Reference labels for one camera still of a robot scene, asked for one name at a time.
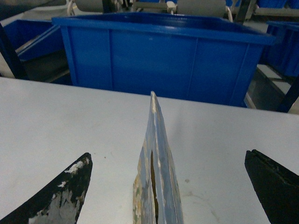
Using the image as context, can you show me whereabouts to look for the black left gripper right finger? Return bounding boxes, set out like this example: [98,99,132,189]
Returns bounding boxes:
[244,149,299,224]

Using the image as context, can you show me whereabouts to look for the left gripper worn black left finger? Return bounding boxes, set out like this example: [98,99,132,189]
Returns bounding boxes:
[0,153,93,224]

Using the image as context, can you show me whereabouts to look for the flower gift bag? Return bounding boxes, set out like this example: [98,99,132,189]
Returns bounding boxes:
[133,91,184,224]

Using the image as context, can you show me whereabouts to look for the blue crate behind table left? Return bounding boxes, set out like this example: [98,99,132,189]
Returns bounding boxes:
[52,13,276,106]

